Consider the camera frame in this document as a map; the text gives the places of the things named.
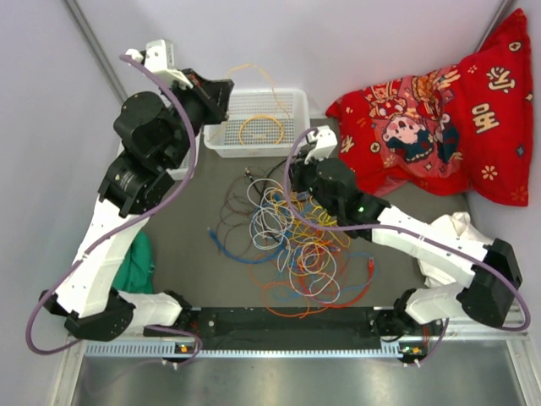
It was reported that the white coiled cable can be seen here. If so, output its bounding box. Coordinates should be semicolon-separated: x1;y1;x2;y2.
287;240;342;305
247;177;297;250

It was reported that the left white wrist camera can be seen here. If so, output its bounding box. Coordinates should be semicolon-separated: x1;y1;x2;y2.
125;39;175;73

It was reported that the left white plastic basket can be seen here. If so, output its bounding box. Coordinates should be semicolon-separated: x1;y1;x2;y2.
167;132;202;181

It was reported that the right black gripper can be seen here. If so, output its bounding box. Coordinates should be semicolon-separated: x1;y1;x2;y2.
286;149;339;217

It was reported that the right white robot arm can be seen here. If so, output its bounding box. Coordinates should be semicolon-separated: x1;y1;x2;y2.
287;157;522;335

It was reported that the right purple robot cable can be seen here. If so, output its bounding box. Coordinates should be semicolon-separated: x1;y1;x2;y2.
283;127;532;368

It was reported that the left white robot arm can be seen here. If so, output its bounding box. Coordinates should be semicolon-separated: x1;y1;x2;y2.
40;58;234;342

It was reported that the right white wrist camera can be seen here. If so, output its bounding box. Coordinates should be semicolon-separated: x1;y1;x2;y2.
304;125;337;164

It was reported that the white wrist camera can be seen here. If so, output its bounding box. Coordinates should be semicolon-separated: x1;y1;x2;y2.
125;39;175;73
304;125;337;164

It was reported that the white cloth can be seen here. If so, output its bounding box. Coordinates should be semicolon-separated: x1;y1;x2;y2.
418;211;494;288

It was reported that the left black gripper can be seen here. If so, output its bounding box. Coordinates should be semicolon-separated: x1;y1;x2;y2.
159;69;234;171

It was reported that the white plastic basket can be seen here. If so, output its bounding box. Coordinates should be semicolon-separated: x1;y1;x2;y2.
203;88;309;158
167;132;202;181

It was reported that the blue ethernet cable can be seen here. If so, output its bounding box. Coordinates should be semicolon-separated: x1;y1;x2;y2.
206;227;284;266

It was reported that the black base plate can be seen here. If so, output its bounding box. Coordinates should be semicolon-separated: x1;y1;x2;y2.
143;305;428;351

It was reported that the grey slotted cable duct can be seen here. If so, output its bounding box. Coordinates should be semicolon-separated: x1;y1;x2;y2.
85;341;427;359

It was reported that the right white plastic basket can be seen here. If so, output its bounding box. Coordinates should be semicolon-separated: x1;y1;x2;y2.
203;88;309;158

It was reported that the brown thin cable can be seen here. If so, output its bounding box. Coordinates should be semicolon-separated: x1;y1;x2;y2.
217;167;263;255

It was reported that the green cloth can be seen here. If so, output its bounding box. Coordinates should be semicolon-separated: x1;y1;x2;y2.
112;231;156;294

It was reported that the yellow cable bundle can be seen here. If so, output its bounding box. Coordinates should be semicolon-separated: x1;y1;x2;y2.
291;198;352;255

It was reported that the red printed pillow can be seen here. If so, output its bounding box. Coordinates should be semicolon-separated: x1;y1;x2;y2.
326;9;533;206

